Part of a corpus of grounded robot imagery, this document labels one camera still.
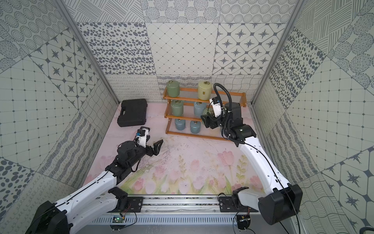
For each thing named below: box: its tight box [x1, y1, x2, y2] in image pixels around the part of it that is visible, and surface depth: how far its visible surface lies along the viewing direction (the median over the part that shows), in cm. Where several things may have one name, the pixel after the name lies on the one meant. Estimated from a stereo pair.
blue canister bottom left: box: [174, 118, 187, 131], surface depth 100 cm
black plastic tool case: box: [116, 98, 148, 128], surface depth 113 cm
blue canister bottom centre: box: [189, 119, 202, 134], surface depth 99 cm
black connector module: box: [236, 214, 251, 230], surface depth 74 cm
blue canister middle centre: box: [193, 101, 207, 117], surface depth 90 cm
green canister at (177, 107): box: [170, 99, 185, 117], surface depth 90 cm
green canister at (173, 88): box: [166, 79, 181, 98], surface depth 83 cm
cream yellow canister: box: [197, 80, 212, 101], surface depth 80 cm
